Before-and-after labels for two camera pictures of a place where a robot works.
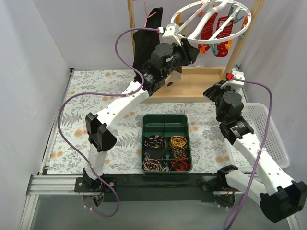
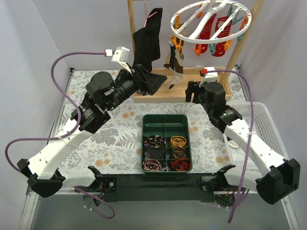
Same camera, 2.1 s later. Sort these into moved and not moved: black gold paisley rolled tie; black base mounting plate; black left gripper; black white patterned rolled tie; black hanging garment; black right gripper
Moved: black left gripper; black right gripper
Not moved: black gold paisley rolled tie; black base mounting plate; black hanging garment; black white patterned rolled tie
